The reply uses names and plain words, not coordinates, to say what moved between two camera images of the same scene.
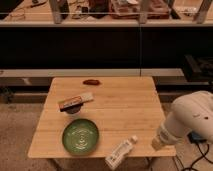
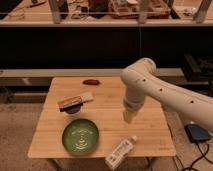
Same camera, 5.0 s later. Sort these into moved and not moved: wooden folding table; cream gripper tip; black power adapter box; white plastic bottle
Moved: cream gripper tip
Not moved: wooden folding table; black power adapter box; white plastic bottle
